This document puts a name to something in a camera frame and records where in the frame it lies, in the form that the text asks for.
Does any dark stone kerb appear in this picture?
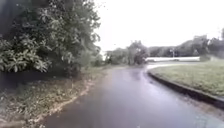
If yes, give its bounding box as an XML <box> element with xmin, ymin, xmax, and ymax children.
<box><xmin>146</xmin><ymin>69</ymin><xmax>224</xmax><ymax>110</ymax></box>

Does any pale low wall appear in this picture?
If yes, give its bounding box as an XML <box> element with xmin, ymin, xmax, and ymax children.
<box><xmin>145</xmin><ymin>56</ymin><xmax>201</xmax><ymax>63</ymax></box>

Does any grass lawn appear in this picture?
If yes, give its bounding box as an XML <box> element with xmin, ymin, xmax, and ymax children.
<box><xmin>149</xmin><ymin>59</ymin><xmax>224</xmax><ymax>98</ymax></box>

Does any distant row of trees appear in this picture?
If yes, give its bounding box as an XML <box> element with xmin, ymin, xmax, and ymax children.
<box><xmin>148</xmin><ymin>28</ymin><xmax>224</xmax><ymax>59</ymax></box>

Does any leaf-strewn earth verge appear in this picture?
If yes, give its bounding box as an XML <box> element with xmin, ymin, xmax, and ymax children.
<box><xmin>0</xmin><ymin>65</ymin><xmax>116</xmax><ymax>128</ymax></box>

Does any green tree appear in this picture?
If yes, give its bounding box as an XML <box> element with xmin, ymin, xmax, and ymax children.
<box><xmin>126</xmin><ymin>40</ymin><xmax>150</xmax><ymax>66</ymax></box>

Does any large leafy bush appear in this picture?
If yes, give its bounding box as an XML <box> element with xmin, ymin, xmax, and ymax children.
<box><xmin>0</xmin><ymin>0</ymin><xmax>103</xmax><ymax>79</ymax></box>

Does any wet grey asphalt road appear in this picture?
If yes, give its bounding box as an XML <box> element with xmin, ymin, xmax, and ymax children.
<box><xmin>42</xmin><ymin>64</ymin><xmax>224</xmax><ymax>128</ymax></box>

